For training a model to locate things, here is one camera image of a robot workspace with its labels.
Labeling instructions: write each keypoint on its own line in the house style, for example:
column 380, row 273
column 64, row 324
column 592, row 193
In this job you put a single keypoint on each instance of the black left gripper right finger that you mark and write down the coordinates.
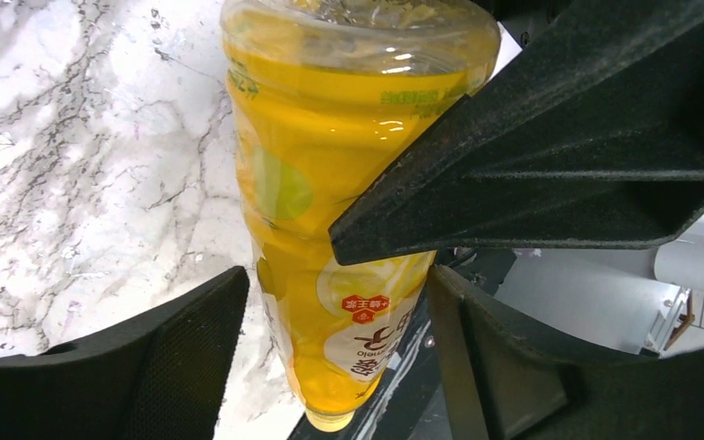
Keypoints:
column 507, row 375

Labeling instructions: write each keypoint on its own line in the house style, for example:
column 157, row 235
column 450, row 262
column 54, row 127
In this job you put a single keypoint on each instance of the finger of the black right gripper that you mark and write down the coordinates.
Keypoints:
column 591, row 137

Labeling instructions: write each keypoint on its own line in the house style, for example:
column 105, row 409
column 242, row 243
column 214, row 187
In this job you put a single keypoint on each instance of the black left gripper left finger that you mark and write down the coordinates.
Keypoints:
column 158, row 375

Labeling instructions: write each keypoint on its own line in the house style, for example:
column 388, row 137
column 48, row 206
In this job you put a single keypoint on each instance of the yellow drink bottle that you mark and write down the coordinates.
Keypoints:
column 325, row 95

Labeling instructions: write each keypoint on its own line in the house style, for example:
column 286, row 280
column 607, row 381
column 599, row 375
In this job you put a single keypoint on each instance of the black front mounting rail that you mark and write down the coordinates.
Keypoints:
column 409, row 402

